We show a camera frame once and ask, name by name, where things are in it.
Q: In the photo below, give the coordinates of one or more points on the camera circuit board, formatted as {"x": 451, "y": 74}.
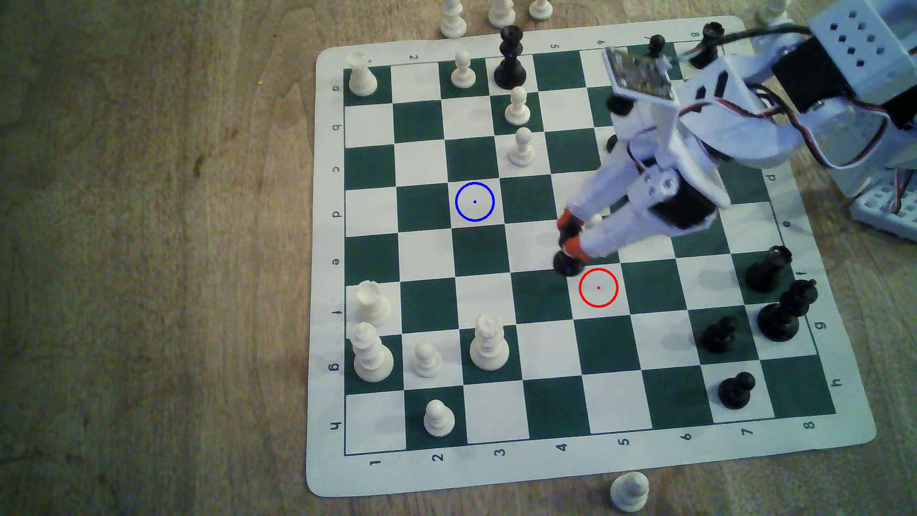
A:
{"x": 637, "y": 72}

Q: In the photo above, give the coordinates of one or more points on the green white chess board mat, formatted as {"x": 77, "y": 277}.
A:
{"x": 544, "y": 416}

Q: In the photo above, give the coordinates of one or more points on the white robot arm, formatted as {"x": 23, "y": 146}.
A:
{"x": 860, "y": 43}

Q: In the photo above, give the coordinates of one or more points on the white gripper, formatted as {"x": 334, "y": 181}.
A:
{"x": 680, "y": 206}

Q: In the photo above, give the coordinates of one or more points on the white rook chess piece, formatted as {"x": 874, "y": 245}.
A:
{"x": 372, "y": 304}
{"x": 362, "y": 77}

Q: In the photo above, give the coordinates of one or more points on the black queen chess piece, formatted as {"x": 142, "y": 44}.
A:
{"x": 510, "y": 68}

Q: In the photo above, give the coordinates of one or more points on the white pawn chess piece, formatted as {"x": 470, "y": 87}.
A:
{"x": 630, "y": 493}
{"x": 522, "y": 150}
{"x": 517, "y": 109}
{"x": 438, "y": 420}
{"x": 463, "y": 72}
{"x": 427, "y": 360}

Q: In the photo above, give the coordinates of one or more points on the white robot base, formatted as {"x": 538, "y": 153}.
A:
{"x": 888, "y": 215}

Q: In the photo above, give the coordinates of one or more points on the black king chess piece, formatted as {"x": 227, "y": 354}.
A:
{"x": 781, "y": 319}

